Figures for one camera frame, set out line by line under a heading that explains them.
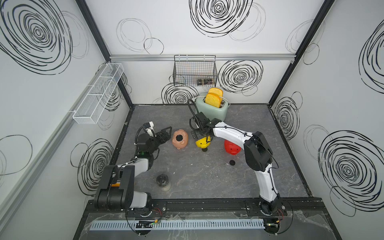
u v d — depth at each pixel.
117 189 0.44
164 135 0.78
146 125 0.77
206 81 0.88
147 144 0.68
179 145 0.89
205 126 0.71
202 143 0.89
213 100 0.96
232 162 0.89
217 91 0.98
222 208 0.75
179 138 0.91
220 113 0.99
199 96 1.03
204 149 0.93
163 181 0.72
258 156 0.53
